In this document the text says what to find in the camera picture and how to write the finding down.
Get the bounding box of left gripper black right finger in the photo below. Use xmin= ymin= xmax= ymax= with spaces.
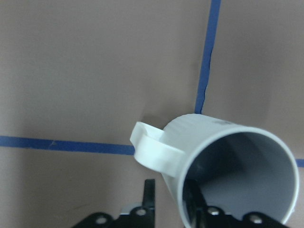
xmin=183 ymin=180 xmax=207 ymax=228

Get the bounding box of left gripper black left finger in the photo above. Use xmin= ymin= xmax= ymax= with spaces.
xmin=142 ymin=179 xmax=155 ymax=228

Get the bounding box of white plastic mug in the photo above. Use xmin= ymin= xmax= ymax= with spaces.
xmin=130 ymin=114 xmax=299 ymax=228

